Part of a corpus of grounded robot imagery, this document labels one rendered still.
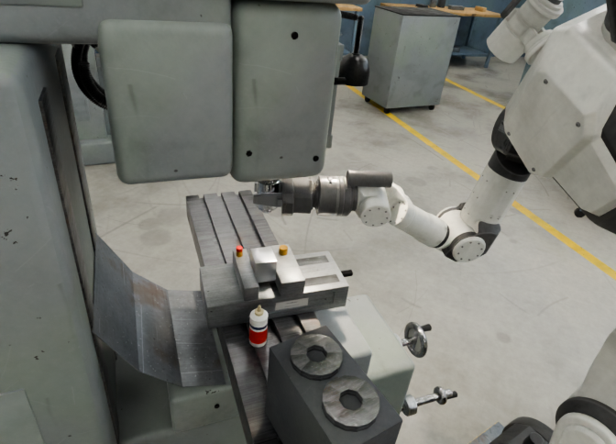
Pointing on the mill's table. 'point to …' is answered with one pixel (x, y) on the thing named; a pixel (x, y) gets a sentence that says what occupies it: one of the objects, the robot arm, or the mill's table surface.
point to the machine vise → (321, 290)
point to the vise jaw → (288, 272)
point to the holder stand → (324, 394)
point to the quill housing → (281, 86)
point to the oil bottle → (258, 327)
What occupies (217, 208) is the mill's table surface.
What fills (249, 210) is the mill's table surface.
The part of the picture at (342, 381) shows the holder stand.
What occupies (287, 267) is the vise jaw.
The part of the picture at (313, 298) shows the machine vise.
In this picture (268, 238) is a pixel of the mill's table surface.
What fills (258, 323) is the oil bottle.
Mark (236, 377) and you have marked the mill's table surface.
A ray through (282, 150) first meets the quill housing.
